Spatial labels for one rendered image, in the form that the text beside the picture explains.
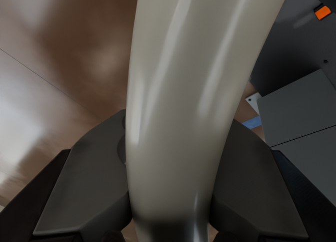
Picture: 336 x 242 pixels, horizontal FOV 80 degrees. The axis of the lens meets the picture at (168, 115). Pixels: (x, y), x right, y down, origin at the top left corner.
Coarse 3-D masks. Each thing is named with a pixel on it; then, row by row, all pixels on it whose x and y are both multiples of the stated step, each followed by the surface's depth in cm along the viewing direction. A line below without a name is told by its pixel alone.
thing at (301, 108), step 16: (304, 80) 119; (320, 80) 111; (256, 96) 137; (272, 96) 130; (288, 96) 120; (304, 96) 112; (320, 96) 105; (272, 112) 122; (288, 112) 113; (304, 112) 106; (320, 112) 100; (272, 128) 115; (288, 128) 107; (304, 128) 101; (320, 128) 95; (272, 144) 108; (288, 144) 102; (304, 144) 96; (320, 144) 91; (304, 160) 92; (320, 160) 87; (320, 176) 83
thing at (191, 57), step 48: (144, 0) 4; (192, 0) 3; (240, 0) 3; (144, 48) 4; (192, 48) 4; (240, 48) 4; (144, 96) 4; (192, 96) 4; (240, 96) 5; (144, 144) 5; (192, 144) 5; (144, 192) 6; (192, 192) 6; (144, 240) 7; (192, 240) 7
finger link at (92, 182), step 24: (120, 120) 11; (96, 144) 9; (120, 144) 10; (72, 168) 8; (96, 168) 8; (120, 168) 8; (72, 192) 7; (96, 192) 7; (120, 192) 7; (48, 216) 6; (72, 216) 6; (96, 216) 6; (120, 216) 7; (96, 240) 7
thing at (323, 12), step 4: (316, 8) 95; (320, 8) 95; (324, 8) 95; (316, 12) 96; (320, 12) 96; (324, 12) 96; (328, 12) 95; (332, 12) 95; (320, 16) 97; (324, 16) 97; (320, 20) 98
